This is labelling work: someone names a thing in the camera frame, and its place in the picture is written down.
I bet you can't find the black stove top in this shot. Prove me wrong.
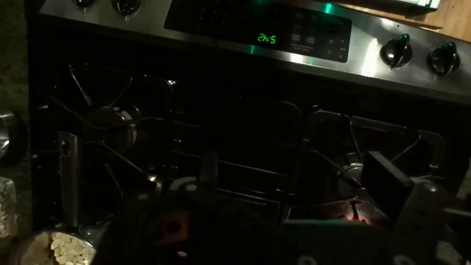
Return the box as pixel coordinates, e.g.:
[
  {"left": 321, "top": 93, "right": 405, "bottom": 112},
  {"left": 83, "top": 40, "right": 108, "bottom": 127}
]
[{"left": 27, "top": 0, "right": 471, "bottom": 265}]

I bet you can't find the steel saucepan with long handle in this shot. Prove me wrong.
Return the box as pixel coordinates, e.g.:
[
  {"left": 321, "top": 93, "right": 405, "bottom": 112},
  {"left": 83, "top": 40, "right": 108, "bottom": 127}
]
[{"left": 9, "top": 131, "right": 108, "bottom": 265}]

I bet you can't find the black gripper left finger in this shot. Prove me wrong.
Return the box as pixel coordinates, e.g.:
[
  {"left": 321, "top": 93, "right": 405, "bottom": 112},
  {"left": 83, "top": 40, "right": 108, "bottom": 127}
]
[{"left": 198, "top": 149, "right": 221, "bottom": 198}]

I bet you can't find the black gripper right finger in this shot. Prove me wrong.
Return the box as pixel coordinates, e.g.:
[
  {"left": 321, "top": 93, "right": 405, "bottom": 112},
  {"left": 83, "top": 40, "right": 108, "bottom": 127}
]
[{"left": 365, "top": 149, "right": 449, "bottom": 265}]

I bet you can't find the container with pale chunks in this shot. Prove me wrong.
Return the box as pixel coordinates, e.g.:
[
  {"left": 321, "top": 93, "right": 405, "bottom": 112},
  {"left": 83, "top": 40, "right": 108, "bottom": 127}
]
[{"left": 0, "top": 175, "right": 21, "bottom": 240}]

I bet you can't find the pale grainy food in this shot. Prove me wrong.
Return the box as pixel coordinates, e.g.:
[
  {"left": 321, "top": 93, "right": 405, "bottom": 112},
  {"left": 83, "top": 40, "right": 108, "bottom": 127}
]
[{"left": 21, "top": 231, "right": 98, "bottom": 265}]

